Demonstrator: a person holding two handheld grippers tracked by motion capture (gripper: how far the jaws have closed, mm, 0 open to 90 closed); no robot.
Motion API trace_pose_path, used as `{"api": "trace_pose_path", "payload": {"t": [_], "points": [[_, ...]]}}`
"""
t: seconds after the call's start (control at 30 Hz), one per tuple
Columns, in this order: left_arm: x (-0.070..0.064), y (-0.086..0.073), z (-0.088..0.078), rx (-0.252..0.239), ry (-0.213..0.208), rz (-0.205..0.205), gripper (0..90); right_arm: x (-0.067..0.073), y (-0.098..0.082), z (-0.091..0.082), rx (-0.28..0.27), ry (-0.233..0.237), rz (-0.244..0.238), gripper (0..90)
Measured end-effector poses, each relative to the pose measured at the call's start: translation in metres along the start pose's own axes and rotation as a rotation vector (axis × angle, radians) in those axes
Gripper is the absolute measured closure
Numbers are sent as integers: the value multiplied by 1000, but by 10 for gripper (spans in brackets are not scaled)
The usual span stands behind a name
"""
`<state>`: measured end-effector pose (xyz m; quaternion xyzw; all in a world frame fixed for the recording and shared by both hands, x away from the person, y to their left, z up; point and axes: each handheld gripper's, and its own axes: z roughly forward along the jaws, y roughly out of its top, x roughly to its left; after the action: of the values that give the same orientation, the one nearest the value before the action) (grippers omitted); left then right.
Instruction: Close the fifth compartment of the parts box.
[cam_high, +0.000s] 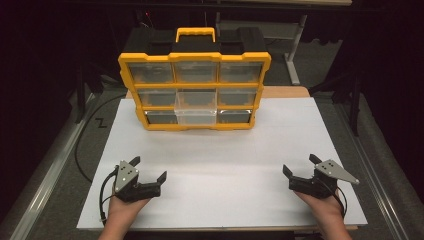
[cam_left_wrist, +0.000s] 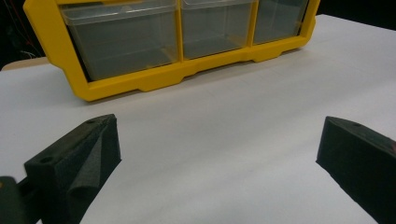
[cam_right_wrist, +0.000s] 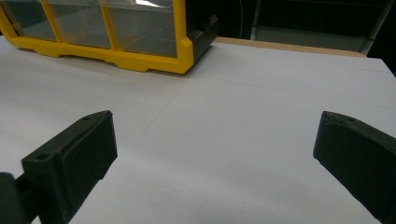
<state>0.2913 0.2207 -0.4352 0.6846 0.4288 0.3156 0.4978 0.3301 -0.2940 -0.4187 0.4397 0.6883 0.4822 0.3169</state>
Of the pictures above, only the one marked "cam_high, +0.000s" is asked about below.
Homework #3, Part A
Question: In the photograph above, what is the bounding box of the white board sheet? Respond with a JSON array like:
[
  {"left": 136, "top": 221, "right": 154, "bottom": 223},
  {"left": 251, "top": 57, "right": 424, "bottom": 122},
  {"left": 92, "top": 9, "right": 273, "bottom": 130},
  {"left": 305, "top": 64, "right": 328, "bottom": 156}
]
[{"left": 76, "top": 96, "right": 369, "bottom": 231}]

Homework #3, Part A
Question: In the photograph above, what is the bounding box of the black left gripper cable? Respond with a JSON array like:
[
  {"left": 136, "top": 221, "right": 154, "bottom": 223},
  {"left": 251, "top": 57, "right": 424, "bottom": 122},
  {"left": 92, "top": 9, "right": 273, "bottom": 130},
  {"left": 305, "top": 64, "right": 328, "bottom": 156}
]
[{"left": 98, "top": 165, "right": 120, "bottom": 226}]

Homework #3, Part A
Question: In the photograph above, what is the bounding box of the aluminium floor rail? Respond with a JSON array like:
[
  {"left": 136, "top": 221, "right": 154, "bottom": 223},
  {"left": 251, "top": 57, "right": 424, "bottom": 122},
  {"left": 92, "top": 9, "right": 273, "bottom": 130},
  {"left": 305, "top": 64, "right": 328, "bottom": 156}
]
[
  {"left": 0, "top": 92, "right": 98, "bottom": 240},
  {"left": 333, "top": 99, "right": 413, "bottom": 240}
]

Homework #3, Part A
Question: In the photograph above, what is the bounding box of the set of clear organizer drawers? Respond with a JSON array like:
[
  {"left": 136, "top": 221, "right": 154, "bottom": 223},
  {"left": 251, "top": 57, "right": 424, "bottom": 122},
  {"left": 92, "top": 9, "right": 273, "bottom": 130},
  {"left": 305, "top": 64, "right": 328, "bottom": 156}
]
[{"left": 127, "top": 61, "right": 264, "bottom": 125}]

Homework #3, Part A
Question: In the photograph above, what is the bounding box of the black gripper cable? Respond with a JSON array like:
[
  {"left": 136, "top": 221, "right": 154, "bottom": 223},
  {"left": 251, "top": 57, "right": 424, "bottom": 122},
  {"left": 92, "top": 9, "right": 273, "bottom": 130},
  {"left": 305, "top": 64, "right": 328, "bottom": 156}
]
[
  {"left": 98, "top": 165, "right": 120, "bottom": 226},
  {"left": 319, "top": 179, "right": 348, "bottom": 220}
]

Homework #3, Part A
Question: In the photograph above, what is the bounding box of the person's right hand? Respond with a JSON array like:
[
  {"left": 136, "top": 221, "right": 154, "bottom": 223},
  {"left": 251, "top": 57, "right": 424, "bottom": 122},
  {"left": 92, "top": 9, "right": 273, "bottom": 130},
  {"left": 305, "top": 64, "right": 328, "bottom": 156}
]
[{"left": 294, "top": 191, "right": 345, "bottom": 228}]

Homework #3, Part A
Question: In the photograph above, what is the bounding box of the white metal stand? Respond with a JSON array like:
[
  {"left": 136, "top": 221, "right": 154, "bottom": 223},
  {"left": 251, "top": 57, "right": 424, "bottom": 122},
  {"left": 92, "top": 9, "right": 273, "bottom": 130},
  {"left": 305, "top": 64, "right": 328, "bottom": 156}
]
[{"left": 215, "top": 12, "right": 308, "bottom": 86}]

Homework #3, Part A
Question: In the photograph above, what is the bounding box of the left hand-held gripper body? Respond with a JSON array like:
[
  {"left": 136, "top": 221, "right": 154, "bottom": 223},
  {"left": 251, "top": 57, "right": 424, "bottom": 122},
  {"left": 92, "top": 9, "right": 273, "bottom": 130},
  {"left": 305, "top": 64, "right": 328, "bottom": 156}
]
[{"left": 114, "top": 160, "right": 163, "bottom": 203}]

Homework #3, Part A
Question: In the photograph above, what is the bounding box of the yellow black drawer organizer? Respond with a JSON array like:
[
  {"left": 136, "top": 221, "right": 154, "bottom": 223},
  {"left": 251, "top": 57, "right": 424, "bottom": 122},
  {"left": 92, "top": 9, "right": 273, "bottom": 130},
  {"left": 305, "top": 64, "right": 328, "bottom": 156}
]
[{"left": 117, "top": 27, "right": 272, "bottom": 132}]

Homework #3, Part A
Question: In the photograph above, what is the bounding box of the person's left hand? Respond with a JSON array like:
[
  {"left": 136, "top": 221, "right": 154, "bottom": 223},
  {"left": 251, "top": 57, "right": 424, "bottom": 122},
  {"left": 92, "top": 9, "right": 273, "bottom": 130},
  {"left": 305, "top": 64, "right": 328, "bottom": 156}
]
[{"left": 107, "top": 194, "right": 151, "bottom": 228}]

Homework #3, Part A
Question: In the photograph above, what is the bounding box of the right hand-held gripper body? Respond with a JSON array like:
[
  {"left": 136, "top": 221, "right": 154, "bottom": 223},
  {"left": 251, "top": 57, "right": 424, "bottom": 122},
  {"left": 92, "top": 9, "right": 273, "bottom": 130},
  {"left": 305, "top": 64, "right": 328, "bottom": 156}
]
[{"left": 288, "top": 159, "right": 361, "bottom": 200}]

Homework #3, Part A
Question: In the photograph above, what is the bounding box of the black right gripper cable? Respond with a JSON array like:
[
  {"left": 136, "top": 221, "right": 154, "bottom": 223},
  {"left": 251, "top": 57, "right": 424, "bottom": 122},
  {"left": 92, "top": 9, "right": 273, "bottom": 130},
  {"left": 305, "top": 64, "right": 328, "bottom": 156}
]
[{"left": 319, "top": 179, "right": 348, "bottom": 220}]

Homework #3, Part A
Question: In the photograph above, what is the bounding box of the black floor cable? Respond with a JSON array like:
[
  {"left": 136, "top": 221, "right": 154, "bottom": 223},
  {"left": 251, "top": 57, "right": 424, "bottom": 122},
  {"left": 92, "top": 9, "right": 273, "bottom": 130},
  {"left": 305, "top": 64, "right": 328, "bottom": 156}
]
[{"left": 74, "top": 93, "right": 128, "bottom": 184}]

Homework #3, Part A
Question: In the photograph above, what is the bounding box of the black stand leg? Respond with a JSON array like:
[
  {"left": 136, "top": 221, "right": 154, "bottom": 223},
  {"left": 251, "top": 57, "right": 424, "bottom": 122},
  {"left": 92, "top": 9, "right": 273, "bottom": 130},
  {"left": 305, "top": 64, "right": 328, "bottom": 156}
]
[
  {"left": 308, "top": 71, "right": 365, "bottom": 137},
  {"left": 73, "top": 61, "right": 88, "bottom": 125}
]

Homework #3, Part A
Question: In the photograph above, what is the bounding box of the clear plastic drawer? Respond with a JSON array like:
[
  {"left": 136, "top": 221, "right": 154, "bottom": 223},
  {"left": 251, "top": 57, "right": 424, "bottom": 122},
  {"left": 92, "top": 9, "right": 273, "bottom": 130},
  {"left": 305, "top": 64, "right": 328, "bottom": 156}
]
[{"left": 173, "top": 88, "right": 219, "bottom": 126}]

